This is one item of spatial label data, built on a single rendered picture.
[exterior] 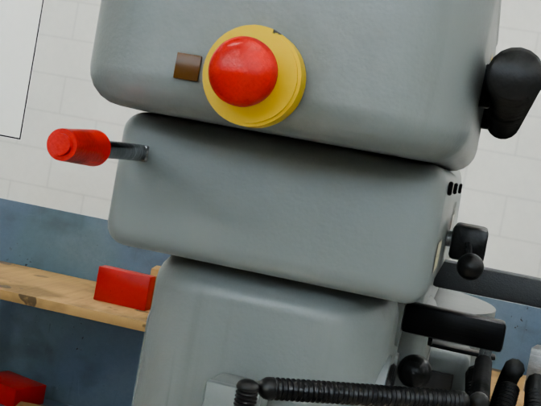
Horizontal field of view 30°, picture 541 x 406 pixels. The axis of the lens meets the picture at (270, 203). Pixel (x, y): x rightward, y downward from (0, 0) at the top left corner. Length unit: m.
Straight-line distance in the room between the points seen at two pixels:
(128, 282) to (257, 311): 3.99
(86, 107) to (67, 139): 4.84
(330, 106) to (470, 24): 0.10
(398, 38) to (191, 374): 0.31
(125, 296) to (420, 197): 4.09
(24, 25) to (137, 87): 5.00
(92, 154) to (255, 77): 0.12
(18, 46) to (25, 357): 1.67
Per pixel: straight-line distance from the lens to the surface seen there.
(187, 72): 0.63
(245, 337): 0.76
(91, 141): 0.62
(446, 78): 0.62
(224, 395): 0.73
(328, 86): 0.61
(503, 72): 0.63
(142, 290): 4.72
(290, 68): 0.59
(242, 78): 0.57
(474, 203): 5.02
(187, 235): 0.73
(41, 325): 5.57
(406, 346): 0.93
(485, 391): 0.70
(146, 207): 0.73
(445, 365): 1.21
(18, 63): 5.63
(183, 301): 0.77
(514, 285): 1.11
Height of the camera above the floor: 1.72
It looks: 3 degrees down
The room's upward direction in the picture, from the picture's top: 10 degrees clockwise
